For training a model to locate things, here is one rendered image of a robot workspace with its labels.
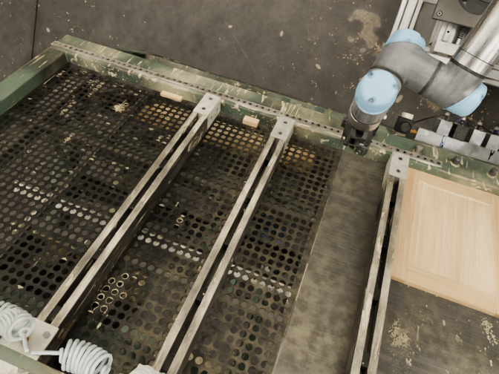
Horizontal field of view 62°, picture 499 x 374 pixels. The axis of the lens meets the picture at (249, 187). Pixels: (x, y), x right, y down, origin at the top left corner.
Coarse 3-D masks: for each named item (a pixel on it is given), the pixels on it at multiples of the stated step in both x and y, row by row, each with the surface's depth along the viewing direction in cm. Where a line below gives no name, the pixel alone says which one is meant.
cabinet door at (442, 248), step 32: (416, 192) 144; (448, 192) 146; (480, 192) 148; (416, 224) 136; (448, 224) 137; (480, 224) 138; (416, 256) 127; (448, 256) 128; (480, 256) 130; (448, 288) 121; (480, 288) 122
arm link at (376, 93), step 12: (372, 72) 80; (384, 72) 79; (360, 84) 80; (372, 84) 79; (384, 84) 79; (396, 84) 79; (360, 96) 80; (372, 96) 78; (384, 96) 78; (396, 96) 81; (360, 108) 83; (372, 108) 80; (384, 108) 81; (360, 120) 88; (372, 120) 86
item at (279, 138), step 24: (288, 120) 155; (264, 168) 142; (264, 192) 139; (240, 216) 128; (216, 240) 117; (240, 240) 121; (216, 264) 116; (192, 288) 107; (216, 288) 108; (192, 312) 106; (168, 336) 98; (192, 336) 99; (168, 360) 95
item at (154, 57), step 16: (112, 48) 209; (176, 64) 238; (80, 80) 188; (224, 80) 233; (272, 96) 229; (288, 96) 228; (336, 112) 223; (384, 128) 219; (64, 144) 198; (272, 176) 230; (288, 176) 171; (304, 176) 170; (80, 192) 210; (288, 192) 230; (160, 208) 206; (64, 224) 214; (288, 224) 218; (272, 240) 219; (256, 256) 196; (272, 256) 194; (144, 336) 214; (208, 368) 209
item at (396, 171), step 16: (400, 160) 146; (384, 176) 149; (400, 176) 141; (384, 192) 138; (400, 192) 136; (384, 208) 131; (400, 208) 132; (384, 224) 127; (384, 240) 124; (368, 256) 126; (384, 256) 123; (368, 272) 117; (384, 272) 116; (368, 288) 112; (384, 288) 113; (368, 304) 109; (384, 304) 109; (368, 320) 106; (384, 320) 107; (352, 336) 109; (368, 336) 107; (352, 352) 102; (368, 352) 101; (352, 368) 98; (368, 368) 98
